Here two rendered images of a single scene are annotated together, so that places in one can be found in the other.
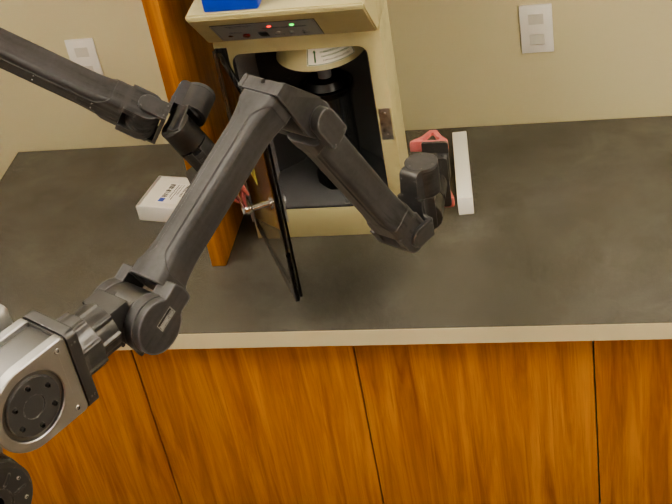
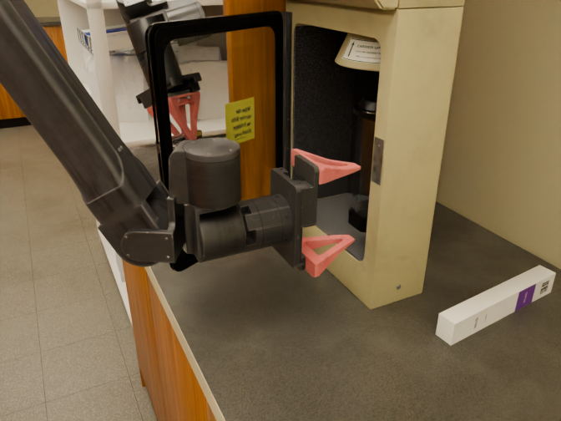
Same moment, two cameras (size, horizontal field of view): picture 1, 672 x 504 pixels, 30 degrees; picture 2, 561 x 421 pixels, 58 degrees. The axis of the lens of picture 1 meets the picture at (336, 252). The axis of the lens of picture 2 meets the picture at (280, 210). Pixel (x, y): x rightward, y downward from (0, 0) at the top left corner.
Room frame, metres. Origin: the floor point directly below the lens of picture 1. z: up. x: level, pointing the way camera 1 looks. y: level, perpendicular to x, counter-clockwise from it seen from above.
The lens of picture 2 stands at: (1.50, -0.58, 1.46)
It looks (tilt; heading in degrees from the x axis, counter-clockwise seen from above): 26 degrees down; 49
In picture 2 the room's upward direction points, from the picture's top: straight up
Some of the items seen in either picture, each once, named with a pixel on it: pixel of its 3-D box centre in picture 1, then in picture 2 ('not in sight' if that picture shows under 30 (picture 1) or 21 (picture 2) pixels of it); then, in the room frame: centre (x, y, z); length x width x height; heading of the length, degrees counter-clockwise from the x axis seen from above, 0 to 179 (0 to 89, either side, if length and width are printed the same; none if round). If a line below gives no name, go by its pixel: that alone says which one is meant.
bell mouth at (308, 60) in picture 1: (318, 36); (389, 44); (2.21, -0.05, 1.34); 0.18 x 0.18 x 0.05
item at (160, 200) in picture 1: (181, 199); not in sight; (2.33, 0.31, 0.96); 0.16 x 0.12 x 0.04; 64
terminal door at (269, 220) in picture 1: (257, 177); (228, 139); (1.99, 0.12, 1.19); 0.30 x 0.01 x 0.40; 12
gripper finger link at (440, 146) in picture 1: (431, 150); (323, 183); (1.90, -0.20, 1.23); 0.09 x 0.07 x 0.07; 165
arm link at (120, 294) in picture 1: (124, 319); not in sight; (1.32, 0.29, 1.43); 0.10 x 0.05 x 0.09; 135
